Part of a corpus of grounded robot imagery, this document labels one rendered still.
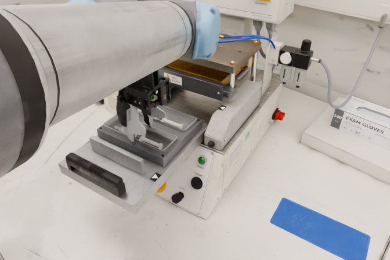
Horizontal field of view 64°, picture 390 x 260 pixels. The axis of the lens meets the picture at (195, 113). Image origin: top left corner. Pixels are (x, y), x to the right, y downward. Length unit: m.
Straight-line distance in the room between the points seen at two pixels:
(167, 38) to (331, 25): 1.02
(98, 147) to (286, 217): 0.52
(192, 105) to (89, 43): 0.76
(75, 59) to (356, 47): 1.16
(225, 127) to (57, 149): 0.62
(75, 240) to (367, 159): 0.85
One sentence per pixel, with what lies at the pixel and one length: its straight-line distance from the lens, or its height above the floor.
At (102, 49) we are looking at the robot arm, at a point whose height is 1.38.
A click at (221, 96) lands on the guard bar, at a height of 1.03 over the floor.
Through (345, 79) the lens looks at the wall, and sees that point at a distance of 1.34.
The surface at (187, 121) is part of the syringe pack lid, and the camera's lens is 0.76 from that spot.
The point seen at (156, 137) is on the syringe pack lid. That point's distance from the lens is 0.72.
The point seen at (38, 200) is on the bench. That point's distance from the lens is 1.02.
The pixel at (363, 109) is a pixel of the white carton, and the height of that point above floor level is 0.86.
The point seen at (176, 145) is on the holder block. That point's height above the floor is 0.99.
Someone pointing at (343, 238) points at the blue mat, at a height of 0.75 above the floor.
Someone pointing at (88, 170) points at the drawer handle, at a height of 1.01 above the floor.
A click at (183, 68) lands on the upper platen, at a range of 0.88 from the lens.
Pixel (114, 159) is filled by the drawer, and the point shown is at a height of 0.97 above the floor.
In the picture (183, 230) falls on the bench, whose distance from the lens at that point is 0.86.
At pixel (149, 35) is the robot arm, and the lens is 0.28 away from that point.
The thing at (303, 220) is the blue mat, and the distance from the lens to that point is 0.92.
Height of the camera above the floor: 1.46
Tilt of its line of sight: 36 degrees down
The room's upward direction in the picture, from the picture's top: 1 degrees counter-clockwise
